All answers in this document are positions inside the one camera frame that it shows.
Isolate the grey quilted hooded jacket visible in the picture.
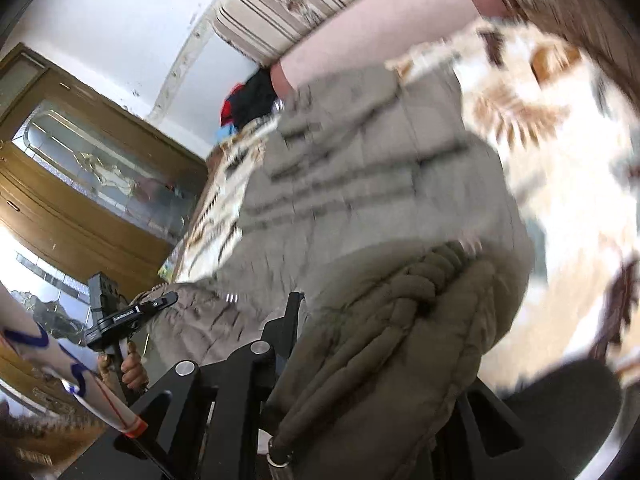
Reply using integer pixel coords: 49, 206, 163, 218
148, 66, 534, 479

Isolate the white patterned sleeve forearm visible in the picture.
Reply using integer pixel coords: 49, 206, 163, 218
1, 286, 148, 439

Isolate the pile of dark clothes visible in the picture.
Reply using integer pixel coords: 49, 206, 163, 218
215, 68, 279, 144

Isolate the person's left hand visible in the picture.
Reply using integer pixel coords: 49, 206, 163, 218
98, 340, 149, 392

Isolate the wooden glass cabinet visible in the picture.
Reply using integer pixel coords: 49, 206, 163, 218
0, 41, 208, 480

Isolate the pink bolster cushion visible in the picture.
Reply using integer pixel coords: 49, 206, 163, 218
270, 0, 509, 99

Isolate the striped floral side cushion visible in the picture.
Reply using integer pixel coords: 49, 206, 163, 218
508, 0, 639, 105

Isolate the leaf patterned plush blanket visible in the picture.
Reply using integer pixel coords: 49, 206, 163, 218
175, 20, 639, 389

